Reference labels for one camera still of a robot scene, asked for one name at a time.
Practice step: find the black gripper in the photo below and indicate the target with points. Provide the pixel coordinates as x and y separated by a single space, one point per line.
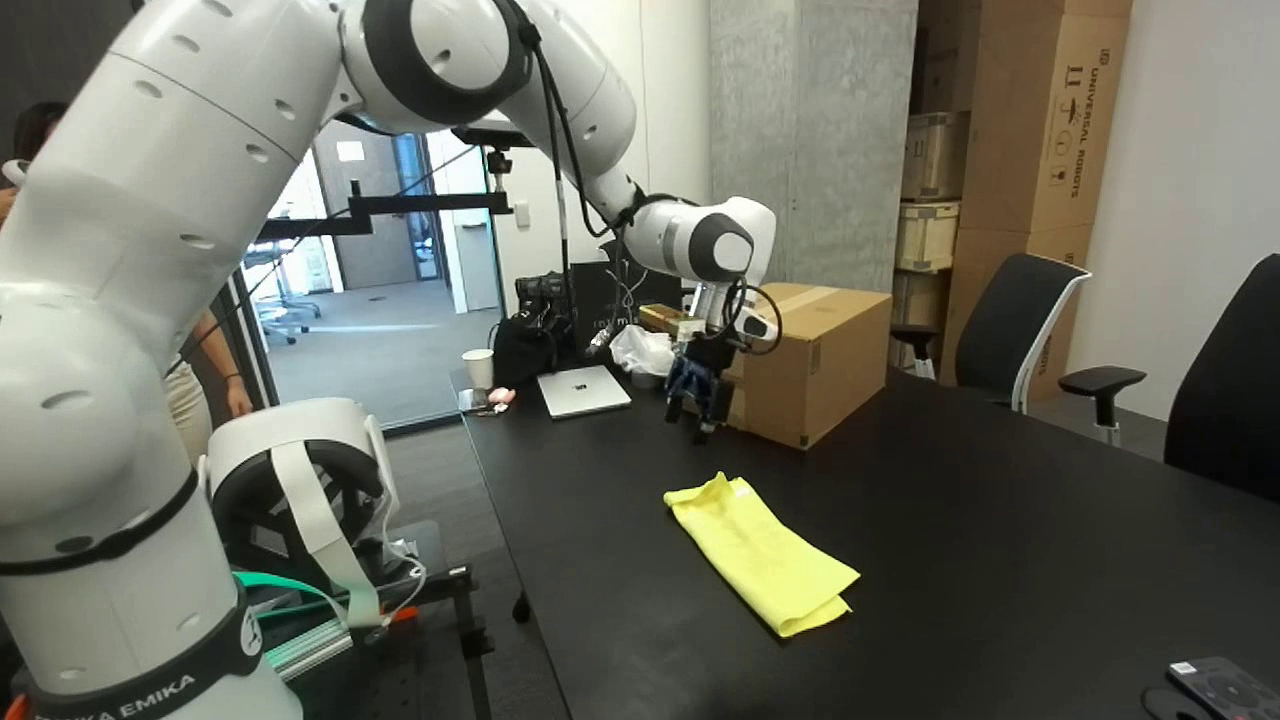
702 374

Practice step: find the yellow towel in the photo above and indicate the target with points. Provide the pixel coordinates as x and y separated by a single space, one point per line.
765 561

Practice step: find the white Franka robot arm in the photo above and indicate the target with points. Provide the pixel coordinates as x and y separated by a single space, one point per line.
163 201

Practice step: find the white crumpled cloth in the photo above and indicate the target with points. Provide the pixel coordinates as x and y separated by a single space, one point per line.
640 354

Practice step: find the black backpack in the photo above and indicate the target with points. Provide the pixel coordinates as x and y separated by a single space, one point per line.
561 312

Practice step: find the small pink object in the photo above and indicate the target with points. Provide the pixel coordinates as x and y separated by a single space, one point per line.
502 399

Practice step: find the white storage box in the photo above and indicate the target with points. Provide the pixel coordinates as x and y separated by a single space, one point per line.
926 240

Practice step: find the small brown cardboard box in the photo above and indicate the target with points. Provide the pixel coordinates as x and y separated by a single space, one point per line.
935 157

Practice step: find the white VR headset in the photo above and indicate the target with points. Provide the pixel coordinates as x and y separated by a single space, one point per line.
303 440

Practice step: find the tall cardboard box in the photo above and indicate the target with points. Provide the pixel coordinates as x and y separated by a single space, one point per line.
1055 163

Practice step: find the person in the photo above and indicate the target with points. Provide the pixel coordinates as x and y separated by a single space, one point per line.
200 387

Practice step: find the black office chair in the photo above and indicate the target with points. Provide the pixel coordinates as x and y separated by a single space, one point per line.
1232 387

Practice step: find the black remote control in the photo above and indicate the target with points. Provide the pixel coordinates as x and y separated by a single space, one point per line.
1226 687

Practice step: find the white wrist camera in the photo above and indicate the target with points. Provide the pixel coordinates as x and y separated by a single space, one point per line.
723 308

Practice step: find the black camera boom bar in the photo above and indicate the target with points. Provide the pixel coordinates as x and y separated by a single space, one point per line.
401 204

